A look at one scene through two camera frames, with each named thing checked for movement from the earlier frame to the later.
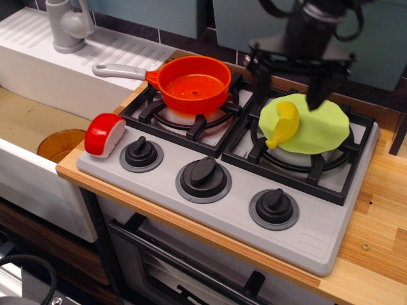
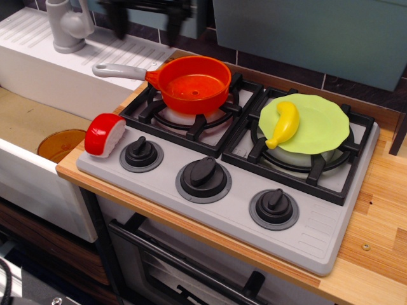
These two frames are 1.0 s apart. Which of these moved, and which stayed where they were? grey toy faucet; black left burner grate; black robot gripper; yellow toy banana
Moved: black robot gripper
Stayed: grey toy faucet; yellow toy banana; black left burner grate
